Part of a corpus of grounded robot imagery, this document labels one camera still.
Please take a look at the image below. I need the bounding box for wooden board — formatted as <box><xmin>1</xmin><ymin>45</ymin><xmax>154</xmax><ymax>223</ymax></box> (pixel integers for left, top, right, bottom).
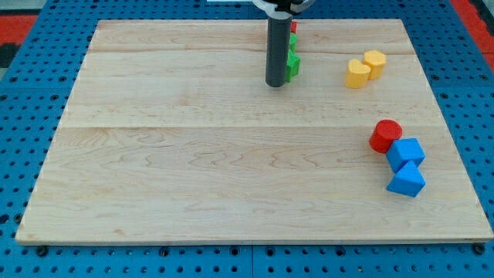
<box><xmin>16</xmin><ymin>19</ymin><xmax>493</xmax><ymax>246</ymax></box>

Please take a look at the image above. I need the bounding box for green star block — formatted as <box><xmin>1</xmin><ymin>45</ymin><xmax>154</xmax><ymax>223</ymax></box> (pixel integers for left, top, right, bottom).
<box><xmin>286</xmin><ymin>49</ymin><xmax>301</xmax><ymax>83</ymax></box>

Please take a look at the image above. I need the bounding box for green round block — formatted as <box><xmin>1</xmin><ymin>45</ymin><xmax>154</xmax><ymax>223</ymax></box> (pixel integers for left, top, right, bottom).
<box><xmin>289</xmin><ymin>32</ymin><xmax>297</xmax><ymax>53</ymax></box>

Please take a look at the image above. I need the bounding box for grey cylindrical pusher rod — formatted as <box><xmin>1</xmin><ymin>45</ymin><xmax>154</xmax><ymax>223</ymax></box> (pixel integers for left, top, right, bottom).
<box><xmin>266</xmin><ymin>12</ymin><xmax>292</xmax><ymax>87</ymax></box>

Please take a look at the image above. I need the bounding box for small red block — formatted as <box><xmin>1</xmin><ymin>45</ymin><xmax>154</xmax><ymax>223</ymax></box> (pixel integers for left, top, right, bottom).
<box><xmin>290</xmin><ymin>21</ymin><xmax>297</xmax><ymax>34</ymax></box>

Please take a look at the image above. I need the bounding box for yellow heart block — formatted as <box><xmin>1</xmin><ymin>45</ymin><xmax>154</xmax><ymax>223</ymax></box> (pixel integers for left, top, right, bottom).
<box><xmin>344</xmin><ymin>59</ymin><xmax>371</xmax><ymax>89</ymax></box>

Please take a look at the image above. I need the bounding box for red cylinder block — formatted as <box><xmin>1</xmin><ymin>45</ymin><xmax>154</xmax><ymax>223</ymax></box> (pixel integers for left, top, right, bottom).
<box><xmin>369</xmin><ymin>119</ymin><xmax>403</xmax><ymax>154</ymax></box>

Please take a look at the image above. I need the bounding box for yellow hexagon block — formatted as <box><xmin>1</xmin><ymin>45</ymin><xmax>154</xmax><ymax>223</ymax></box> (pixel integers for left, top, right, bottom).
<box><xmin>364</xmin><ymin>50</ymin><xmax>387</xmax><ymax>80</ymax></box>

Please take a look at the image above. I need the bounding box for blue cube block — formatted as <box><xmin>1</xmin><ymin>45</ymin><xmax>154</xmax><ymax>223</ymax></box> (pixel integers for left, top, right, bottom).
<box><xmin>386</xmin><ymin>137</ymin><xmax>425</xmax><ymax>173</ymax></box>

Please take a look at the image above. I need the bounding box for blue triangular prism block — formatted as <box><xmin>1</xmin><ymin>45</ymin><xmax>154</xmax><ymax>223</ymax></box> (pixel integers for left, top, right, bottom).
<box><xmin>386</xmin><ymin>161</ymin><xmax>426</xmax><ymax>198</ymax></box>

